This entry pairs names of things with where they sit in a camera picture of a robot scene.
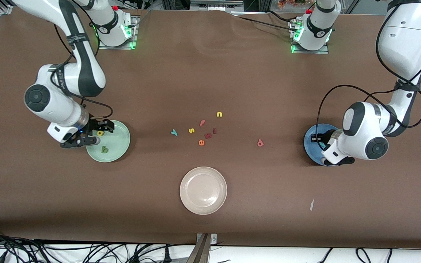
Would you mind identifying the blue round plate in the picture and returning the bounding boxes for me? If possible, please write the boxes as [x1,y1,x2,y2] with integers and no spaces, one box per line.
[304,123,342,167]

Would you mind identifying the small metal bracket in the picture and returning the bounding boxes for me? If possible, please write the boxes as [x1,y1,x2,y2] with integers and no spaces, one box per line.
[196,233,217,244]

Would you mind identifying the green round plate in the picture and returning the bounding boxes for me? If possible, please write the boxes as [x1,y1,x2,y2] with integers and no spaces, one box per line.
[86,120,131,163]

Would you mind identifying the brown table cover sheet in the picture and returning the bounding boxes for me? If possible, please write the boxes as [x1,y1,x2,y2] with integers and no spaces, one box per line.
[0,7,421,249]

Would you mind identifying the dark grey pole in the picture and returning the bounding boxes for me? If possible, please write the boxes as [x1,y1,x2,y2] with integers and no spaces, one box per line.
[186,234,211,263]

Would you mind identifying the beige round plate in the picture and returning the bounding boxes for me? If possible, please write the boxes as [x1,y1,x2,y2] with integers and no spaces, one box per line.
[179,167,228,215]

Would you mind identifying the grey power strip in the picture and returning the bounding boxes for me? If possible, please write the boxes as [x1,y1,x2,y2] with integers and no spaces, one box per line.
[190,0,244,11]

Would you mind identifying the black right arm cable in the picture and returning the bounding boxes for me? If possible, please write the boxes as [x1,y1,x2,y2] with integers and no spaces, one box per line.
[52,22,113,121]

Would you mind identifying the orange artificial flowers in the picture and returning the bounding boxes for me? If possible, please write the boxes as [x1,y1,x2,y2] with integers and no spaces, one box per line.
[278,0,317,9]

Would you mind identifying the black cable on cover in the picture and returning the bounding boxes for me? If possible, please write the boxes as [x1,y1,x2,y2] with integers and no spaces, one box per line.
[232,12,300,34]

